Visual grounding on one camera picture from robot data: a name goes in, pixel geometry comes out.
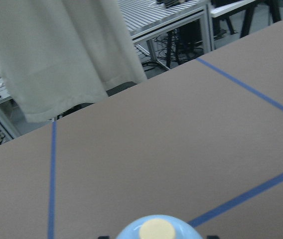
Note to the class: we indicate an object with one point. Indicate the white curtain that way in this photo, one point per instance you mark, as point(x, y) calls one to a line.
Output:
point(56, 54)

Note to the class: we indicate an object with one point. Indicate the blue bell with yellow button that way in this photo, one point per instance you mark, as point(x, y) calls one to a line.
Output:
point(158, 227)

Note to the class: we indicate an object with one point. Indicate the aluminium frame table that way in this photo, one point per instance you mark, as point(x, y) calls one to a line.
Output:
point(146, 20)

